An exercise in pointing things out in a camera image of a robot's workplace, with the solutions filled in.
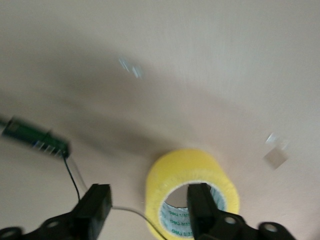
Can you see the yellow tape roll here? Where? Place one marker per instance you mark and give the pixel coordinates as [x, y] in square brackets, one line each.
[190, 165]

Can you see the brownish square tape piece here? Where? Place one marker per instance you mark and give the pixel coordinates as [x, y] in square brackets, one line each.
[275, 157]

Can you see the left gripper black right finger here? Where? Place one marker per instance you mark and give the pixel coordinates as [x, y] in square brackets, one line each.
[202, 215]

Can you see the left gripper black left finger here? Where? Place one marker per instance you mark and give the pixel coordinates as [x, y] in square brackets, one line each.
[92, 215]

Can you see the small clear tape piece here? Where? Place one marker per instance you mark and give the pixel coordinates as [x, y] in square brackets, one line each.
[136, 71]

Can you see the green circuit board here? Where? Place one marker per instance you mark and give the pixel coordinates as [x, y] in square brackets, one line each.
[25, 131]

